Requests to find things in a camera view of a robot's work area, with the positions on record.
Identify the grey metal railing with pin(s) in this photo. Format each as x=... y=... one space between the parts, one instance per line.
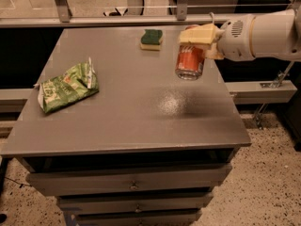
x=90 y=13

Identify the green yellow sponge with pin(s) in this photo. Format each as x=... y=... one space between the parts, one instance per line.
x=151 y=40

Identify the green chip bag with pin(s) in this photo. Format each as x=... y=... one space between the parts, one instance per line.
x=75 y=84

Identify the grey drawer cabinet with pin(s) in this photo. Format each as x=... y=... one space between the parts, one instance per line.
x=143 y=116

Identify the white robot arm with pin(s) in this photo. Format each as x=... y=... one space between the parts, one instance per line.
x=275 y=35

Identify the bottom grey drawer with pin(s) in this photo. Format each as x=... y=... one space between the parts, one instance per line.
x=140 y=219

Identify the red coke can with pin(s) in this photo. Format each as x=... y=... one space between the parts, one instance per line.
x=190 y=61

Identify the grey drawer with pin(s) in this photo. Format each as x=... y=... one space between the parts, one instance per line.
x=71 y=183
x=136 y=203
x=140 y=219

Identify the middle grey drawer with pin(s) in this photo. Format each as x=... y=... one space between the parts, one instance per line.
x=136 y=203

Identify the top grey drawer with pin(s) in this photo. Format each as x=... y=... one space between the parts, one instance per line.
x=71 y=183

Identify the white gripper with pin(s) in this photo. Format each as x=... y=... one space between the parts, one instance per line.
x=234 y=41

